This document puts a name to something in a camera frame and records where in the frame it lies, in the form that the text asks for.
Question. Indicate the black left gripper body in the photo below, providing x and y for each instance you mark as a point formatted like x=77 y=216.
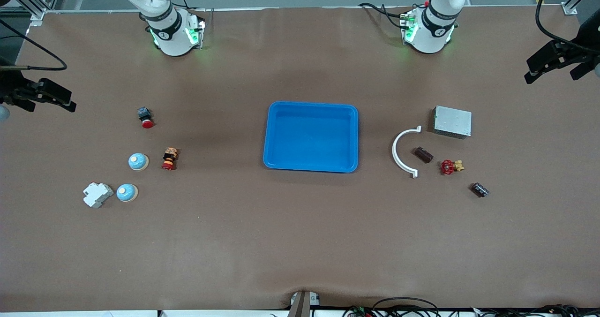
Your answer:
x=582 y=50

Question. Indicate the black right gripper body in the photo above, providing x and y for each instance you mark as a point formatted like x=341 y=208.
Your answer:
x=12 y=90

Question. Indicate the light blue call bell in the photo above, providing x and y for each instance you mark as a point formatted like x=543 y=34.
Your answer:
x=137 y=161
x=125 y=193

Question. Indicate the black white-striped cylindrical capacitor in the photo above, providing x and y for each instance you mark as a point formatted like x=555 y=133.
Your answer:
x=479 y=190

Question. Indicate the dark brown cylindrical capacitor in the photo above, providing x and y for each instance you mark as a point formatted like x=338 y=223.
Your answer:
x=423 y=154

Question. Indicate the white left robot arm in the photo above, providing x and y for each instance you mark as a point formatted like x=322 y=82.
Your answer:
x=431 y=31

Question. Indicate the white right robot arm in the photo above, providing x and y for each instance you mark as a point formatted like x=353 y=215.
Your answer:
x=173 y=35

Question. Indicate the red push button black body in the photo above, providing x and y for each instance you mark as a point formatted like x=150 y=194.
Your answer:
x=146 y=120

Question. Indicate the white circuit breaker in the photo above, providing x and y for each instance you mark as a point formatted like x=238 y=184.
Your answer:
x=97 y=195

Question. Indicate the grey metal box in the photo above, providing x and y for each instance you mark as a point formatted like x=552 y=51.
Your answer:
x=452 y=121

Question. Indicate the red push button yellow body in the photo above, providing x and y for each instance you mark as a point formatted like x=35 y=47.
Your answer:
x=169 y=160

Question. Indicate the blue plastic tray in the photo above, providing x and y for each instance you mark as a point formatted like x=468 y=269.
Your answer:
x=311 y=139

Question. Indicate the brown table cover mat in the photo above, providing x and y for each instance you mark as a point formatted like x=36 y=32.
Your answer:
x=300 y=237

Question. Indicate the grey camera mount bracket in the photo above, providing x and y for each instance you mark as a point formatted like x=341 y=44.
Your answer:
x=302 y=305

